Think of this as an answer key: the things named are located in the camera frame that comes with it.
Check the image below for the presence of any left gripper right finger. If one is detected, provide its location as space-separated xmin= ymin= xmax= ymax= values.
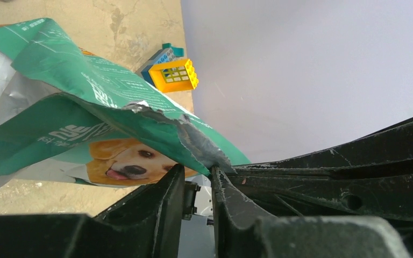
xmin=211 ymin=167 xmax=410 ymax=257

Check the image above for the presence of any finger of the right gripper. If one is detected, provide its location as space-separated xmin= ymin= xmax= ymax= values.
xmin=228 ymin=117 xmax=413 ymax=221

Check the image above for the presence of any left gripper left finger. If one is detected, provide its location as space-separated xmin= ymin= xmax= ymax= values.
xmin=0 ymin=164 xmax=184 ymax=257

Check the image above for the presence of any green dog food bag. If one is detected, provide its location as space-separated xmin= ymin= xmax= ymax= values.
xmin=0 ymin=18 xmax=249 ymax=188

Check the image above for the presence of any toy brick block stack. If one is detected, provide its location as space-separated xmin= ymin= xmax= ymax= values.
xmin=137 ymin=43 xmax=199 ymax=93

